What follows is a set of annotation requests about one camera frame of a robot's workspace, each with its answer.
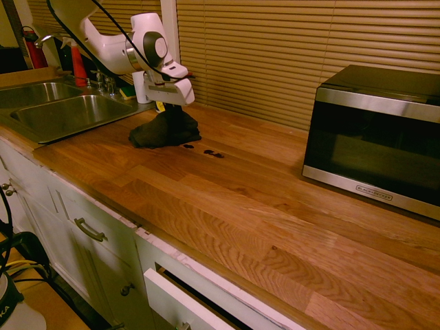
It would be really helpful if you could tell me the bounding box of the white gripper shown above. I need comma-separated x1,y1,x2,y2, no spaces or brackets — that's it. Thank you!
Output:
143,77,196,118

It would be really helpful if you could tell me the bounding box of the dark grey cloth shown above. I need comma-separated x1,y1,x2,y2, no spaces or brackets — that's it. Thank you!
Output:
128,104,203,149

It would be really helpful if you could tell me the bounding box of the white water bottle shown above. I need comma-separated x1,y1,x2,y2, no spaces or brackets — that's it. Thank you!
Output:
132,71,152,105

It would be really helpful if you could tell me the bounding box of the yellow green sponge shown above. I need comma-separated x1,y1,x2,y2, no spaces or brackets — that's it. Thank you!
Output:
119,85,137,102

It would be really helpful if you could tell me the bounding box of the chrome sink faucet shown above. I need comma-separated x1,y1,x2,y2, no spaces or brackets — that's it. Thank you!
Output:
33,33,118,98

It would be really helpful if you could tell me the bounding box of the red spray bottle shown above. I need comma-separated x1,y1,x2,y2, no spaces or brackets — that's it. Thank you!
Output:
60,36,89,87

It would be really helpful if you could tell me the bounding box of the stainless steel double sink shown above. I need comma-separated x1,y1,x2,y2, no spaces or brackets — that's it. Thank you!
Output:
0,80,157,145

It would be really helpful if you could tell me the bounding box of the wide tan window blind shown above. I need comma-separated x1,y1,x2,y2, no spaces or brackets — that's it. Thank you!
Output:
177,0,440,131

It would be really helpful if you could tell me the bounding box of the red fire extinguisher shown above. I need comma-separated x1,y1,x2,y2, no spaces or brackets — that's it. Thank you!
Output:
21,25,49,69

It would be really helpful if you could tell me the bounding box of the black box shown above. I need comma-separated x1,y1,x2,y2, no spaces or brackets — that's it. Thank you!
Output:
0,46,28,74

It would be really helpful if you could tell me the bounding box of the white open drawer front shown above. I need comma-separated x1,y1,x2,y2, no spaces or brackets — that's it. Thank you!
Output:
143,267,241,330

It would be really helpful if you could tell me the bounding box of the black steel microwave oven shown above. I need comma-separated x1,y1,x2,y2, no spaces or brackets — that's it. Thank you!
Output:
301,64,440,221

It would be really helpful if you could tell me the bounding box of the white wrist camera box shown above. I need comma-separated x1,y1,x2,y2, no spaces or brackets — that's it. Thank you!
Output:
158,58,190,83

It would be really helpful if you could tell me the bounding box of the white window frame post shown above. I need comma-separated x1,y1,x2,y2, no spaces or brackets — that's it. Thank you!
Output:
159,0,182,66

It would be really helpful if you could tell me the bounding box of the metal cabinet pull handle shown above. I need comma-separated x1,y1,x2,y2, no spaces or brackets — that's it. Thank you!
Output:
74,217,108,243

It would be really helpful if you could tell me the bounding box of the yellow cable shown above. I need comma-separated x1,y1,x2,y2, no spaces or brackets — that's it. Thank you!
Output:
5,259,39,272

